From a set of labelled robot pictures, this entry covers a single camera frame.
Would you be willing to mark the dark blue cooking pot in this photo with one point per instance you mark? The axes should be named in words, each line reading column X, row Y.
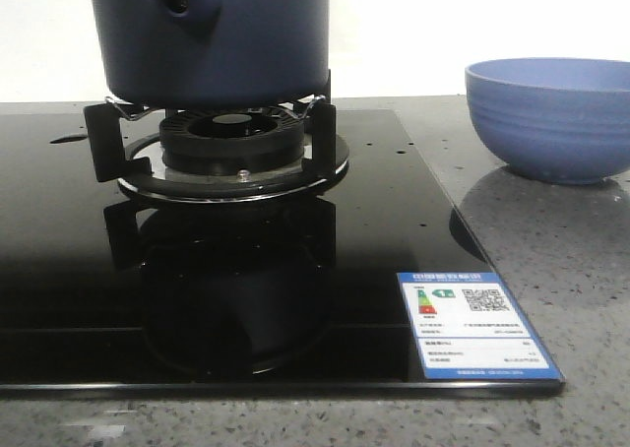
column 200, row 53

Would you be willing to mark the black round gas burner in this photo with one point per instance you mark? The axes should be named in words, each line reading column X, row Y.
column 222, row 143

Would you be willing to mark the black metal pot support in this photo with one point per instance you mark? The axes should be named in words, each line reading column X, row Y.
column 139, row 170

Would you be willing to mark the black glass gas cooktop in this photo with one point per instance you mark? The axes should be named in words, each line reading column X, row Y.
column 293, row 298

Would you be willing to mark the blue energy label sticker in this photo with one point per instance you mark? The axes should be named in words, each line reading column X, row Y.
column 468, row 326

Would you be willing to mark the light blue ribbed bowl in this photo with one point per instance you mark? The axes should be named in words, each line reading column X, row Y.
column 557, row 120

